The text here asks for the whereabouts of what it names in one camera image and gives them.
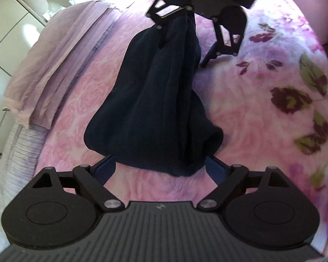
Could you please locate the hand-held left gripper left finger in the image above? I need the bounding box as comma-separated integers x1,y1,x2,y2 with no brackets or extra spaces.
31,155,125,211

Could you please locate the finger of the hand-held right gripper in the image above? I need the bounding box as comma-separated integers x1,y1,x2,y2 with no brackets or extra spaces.
199,16,248,69
146,0,194,48

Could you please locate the white wardrobe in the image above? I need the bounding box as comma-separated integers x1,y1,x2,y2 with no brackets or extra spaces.
0,0,53,156

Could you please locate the pink floral blanket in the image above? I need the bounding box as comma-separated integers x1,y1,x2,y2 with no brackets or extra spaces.
30,0,328,257

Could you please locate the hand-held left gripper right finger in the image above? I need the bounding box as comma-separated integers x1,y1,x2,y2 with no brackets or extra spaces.
198,155,291,211

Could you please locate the dark navy garment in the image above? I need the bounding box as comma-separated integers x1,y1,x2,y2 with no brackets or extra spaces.
83,14,225,177

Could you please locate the light pink folded sheet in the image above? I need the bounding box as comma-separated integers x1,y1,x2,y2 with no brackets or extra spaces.
0,0,121,224

